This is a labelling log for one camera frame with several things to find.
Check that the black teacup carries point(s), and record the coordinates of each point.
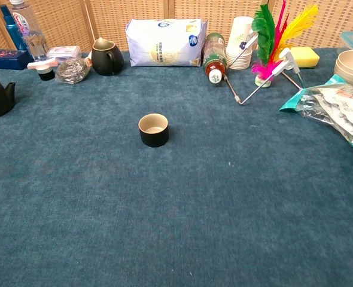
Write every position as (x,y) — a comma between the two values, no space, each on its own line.
(154,136)

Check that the blue table cloth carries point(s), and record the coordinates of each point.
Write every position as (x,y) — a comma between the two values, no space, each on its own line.
(176,209)

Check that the brown tea bottle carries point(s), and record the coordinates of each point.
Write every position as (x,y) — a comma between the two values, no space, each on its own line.
(214,56)

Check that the white tissue pack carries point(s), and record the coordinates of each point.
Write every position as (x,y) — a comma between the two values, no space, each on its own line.
(164,42)

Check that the black ceramic pitcher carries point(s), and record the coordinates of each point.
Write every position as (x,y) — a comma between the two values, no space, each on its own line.
(101,61)

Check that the white paper cup stack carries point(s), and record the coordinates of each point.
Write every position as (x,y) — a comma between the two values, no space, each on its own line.
(239,39)

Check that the steel wool scrubber bag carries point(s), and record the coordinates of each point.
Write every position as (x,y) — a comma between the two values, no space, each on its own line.
(73,70)

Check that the colourful feather shuttlecock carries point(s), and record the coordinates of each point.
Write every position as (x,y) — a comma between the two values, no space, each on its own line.
(266,36)

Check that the woven bamboo folding screen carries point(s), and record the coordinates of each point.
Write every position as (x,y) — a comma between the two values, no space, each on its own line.
(110,18)

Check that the clear purple soap box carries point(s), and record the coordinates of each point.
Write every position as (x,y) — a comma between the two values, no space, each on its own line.
(64,52)

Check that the small black jar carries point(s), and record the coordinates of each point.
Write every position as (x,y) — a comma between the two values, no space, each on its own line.
(46,74)

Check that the yellow sponge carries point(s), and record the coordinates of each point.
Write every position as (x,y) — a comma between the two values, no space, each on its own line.
(306,56)

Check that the pink white flat pack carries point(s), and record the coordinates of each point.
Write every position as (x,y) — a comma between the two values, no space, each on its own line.
(42,63)

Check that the teal clear snack bag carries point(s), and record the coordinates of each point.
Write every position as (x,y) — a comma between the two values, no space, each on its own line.
(335,104)

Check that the clear water bottle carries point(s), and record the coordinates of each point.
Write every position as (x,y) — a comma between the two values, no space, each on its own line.
(34,42)

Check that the dark blue box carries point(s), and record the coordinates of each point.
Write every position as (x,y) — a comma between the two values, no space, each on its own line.
(9,58)

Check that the blue plastic bottle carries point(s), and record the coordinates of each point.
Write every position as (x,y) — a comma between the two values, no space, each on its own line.
(11,28)

